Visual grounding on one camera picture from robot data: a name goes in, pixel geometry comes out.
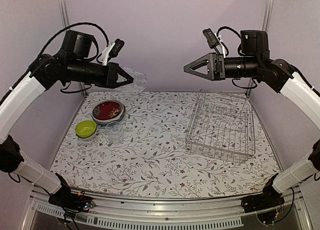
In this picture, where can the white cream plate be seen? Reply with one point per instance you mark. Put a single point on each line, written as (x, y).
(123, 111)

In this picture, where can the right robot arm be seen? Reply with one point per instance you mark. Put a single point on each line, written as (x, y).
(284, 79)

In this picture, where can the clear glass cup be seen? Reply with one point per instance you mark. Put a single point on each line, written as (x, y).
(139, 84)
(115, 134)

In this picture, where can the blue polka dot plate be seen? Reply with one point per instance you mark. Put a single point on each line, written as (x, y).
(110, 124)

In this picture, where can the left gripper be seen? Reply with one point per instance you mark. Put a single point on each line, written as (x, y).
(110, 80)

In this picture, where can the pale green flower plate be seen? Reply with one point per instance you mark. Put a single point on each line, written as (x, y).
(104, 121)

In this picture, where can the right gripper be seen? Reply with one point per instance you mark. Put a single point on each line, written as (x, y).
(218, 58)

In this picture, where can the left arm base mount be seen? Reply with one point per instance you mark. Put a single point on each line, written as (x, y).
(64, 198)

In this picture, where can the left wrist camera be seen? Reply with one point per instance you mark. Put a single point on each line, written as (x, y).
(77, 45)

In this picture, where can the dark red patterned plate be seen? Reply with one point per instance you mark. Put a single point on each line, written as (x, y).
(107, 110)

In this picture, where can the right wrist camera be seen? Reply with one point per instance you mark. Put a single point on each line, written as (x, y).
(254, 42)

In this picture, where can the floral tablecloth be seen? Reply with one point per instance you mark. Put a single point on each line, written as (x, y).
(153, 160)

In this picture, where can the lime green bowl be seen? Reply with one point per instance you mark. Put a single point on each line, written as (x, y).
(85, 129)

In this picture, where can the white small bowl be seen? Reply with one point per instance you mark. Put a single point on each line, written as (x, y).
(89, 138)

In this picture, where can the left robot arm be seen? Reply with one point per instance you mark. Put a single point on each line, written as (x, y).
(44, 74)

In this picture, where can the front aluminium rail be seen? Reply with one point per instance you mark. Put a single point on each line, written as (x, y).
(120, 212)

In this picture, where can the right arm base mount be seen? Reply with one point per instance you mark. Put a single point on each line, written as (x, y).
(269, 204)

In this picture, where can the wire dish rack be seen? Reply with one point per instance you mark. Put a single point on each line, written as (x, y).
(222, 127)

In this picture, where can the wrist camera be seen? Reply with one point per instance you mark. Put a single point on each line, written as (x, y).
(254, 42)
(77, 45)

